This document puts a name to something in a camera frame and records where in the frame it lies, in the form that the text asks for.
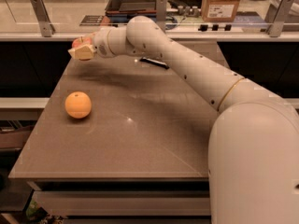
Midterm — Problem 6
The cardboard box with label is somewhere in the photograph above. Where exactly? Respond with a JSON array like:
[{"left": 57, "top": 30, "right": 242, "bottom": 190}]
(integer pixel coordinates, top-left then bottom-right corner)
[{"left": 201, "top": 0, "right": 240, "bottom": 22}]

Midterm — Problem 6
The red apple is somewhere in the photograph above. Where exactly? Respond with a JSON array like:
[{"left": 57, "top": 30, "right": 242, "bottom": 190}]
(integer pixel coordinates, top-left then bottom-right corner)
[{"left": 72, "top": 36, "right": 93, "bottom": 48}]

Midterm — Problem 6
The metal glass bracket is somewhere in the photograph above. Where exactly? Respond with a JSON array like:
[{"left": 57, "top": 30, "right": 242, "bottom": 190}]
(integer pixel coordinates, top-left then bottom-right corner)
[
  {"left": 30, "top": 0, "right": 55, "bottom": 37},
  {"left": 267, "top": 0, "right": 294, "bottom": 37},
  {"left": 156, "top": 0, "right": 167, "bottom": 32}
]

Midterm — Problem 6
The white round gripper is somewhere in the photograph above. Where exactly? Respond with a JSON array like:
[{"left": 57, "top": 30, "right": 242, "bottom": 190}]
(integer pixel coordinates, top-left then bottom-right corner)
[{"left": 68, "top": 28, "right": 115, "bottom": 61}]

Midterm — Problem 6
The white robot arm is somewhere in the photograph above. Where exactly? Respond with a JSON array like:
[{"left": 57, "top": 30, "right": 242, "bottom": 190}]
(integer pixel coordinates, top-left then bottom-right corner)
[{"left": 69, "top": 16, "right": 299, "bottom": 224}]

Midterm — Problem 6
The open orange tool case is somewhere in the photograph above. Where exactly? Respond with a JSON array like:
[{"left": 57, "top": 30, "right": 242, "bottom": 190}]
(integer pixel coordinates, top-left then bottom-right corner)
[{"left": 105, "top": 0, "right": 156, "bottom": 17}]

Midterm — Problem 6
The left metal glass bracket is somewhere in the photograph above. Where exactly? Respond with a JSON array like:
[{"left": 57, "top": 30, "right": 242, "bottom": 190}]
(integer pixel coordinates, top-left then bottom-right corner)
[{"left": 30, "top": 0, "right": 55, "bottom": 37}]

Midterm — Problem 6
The right metal glass bracket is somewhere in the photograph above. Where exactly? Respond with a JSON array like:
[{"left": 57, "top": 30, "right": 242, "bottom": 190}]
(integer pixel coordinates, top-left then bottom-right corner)
[{"left": 267, "top": 0, "right": 294, "bottom": 37}]

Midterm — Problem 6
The grey table with drawers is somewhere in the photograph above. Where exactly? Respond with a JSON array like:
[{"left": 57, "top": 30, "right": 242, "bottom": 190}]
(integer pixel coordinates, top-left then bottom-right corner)
[{"left": 8, "top": 40, "right": 232, "bottom": 224}]

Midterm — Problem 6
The middle metal glass bracket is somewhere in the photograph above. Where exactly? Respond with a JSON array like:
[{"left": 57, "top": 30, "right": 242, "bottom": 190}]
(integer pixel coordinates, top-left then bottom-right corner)
[{"left": 156, "top": 0, "right": 167, "bottom": 32}]

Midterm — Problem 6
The black snack bar packet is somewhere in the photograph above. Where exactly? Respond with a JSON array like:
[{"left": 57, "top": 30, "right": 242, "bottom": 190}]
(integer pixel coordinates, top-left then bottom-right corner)
[{"left": 139, "top": 57, "right": 169, "bottom": 70}]

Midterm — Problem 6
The orange fruit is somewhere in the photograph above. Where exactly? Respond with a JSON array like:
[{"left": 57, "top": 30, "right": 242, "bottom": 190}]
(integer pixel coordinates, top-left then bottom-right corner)
[{"left": 64, "top": 91, "right": 92, "bottom": 119}]

